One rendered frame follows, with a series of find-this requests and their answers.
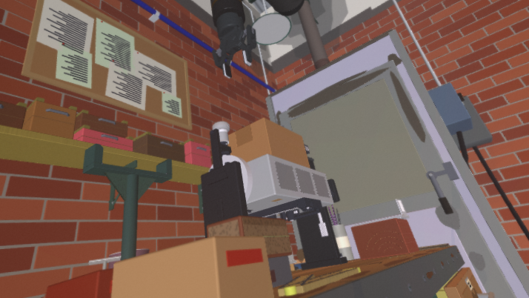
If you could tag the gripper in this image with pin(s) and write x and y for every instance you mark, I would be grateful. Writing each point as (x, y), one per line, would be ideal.
(232, 35)

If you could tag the plain cardboard box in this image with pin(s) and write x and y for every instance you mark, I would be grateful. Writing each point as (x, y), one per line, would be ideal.
(264, 141)

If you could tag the small red box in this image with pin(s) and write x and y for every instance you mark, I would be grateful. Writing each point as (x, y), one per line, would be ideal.
(198, 155)

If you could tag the black core-box machine body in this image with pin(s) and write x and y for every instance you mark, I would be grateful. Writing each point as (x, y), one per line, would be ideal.
(223, 203)

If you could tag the dark brown box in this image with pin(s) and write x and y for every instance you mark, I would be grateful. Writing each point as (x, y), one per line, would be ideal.
(103, 124)
(12, 116)

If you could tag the flat red box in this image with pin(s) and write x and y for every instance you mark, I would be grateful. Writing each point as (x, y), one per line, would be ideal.
(103, 140)

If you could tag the orange brown box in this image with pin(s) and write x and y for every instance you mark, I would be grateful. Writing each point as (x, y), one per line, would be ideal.
(49, 122)

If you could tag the blue electrical box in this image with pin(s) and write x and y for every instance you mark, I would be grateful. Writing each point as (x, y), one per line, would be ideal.
(450, 108)

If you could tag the cardboard box with red label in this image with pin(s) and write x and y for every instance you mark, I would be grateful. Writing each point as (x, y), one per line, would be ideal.
(165, 273)

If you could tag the red brown ribbed box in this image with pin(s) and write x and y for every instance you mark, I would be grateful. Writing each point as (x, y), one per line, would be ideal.
(384, 240)

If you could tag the large red box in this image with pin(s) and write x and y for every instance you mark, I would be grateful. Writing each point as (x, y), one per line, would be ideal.
(82, 285)

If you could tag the small cardboard box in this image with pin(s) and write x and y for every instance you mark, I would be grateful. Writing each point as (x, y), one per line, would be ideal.
(458, 285)

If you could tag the round white ceiling lamp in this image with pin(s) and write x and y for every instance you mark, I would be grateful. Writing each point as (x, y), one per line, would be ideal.
(270, 29)

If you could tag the brown flue pipe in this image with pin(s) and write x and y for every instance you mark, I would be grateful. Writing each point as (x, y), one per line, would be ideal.
(312, 37)

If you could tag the white round disc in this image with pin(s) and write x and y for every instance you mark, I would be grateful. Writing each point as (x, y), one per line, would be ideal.
(244, 174)

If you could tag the olive grey oven door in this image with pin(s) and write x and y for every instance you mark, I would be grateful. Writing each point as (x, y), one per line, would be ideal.
(355, 145)

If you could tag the brown speckled block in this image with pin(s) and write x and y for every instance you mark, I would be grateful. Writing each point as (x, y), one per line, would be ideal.
(248, 226)

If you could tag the thin white conduit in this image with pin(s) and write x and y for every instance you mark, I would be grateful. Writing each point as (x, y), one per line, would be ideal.
(409, 29)

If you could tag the lavender oven cabinet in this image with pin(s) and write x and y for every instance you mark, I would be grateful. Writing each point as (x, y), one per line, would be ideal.
(413, 75)

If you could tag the purple brush bundle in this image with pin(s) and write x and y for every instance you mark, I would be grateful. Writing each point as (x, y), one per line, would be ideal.
(335, 215)

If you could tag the brown cork notice board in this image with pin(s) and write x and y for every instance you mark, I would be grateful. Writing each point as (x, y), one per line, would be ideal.
(49, 66)

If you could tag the white ribbed lever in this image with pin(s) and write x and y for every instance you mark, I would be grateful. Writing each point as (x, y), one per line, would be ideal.
(322, 224)

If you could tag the white tin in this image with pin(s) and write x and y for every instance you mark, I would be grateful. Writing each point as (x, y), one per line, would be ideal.
(344, 242)

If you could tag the small white latch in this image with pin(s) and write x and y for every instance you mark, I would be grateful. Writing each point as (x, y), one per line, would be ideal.
(402, 209)

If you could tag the yellow ruler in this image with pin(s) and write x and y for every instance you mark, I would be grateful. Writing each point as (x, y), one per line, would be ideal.
(330, 276)

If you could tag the grey workbench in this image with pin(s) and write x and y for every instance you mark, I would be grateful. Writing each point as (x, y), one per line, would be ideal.
(405, 277)

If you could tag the blue wall pipe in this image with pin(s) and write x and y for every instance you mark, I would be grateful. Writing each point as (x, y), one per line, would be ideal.
(186, 31)

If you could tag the yellow wall shelf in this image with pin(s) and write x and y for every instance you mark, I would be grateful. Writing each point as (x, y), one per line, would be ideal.
(41, 149)

